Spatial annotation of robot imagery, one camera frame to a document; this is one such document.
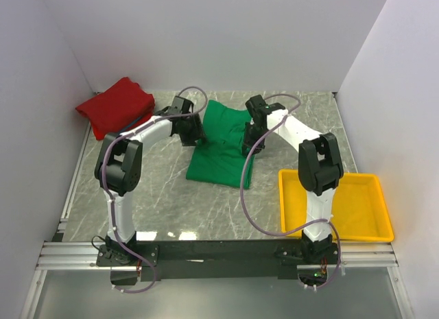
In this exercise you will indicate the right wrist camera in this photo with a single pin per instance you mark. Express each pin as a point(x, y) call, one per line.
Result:
point(262, 106)

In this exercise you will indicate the blue folded t shirt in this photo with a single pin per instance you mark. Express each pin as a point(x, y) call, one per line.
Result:
point(137, 122)

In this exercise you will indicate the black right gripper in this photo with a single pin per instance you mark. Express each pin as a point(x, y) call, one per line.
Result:
point(248, 143)

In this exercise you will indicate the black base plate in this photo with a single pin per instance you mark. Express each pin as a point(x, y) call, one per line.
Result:
point(180, 270)

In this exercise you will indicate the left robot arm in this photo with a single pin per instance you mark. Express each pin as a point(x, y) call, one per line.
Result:
point(119, 165)

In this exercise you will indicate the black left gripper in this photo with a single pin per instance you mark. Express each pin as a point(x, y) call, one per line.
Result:
point(197, 132)

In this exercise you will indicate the green t shirt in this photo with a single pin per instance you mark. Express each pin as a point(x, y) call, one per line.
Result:
point(219, 159)

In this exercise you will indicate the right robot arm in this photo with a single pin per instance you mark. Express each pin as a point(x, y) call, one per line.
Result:
point(319, 167)

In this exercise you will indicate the red folded t shirt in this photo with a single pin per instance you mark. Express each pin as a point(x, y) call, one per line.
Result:
point(116, 107)

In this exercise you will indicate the aluminium frame rail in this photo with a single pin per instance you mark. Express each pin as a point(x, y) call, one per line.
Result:
point(83, 256)

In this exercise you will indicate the yellow plastic tray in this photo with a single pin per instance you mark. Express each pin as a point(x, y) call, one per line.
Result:
point(359, 209)

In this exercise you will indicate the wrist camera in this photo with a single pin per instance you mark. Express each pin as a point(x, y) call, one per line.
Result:
point(262, 106)
point(179, 106)

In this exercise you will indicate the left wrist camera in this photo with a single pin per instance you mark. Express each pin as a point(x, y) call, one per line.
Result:
point(179, 106)

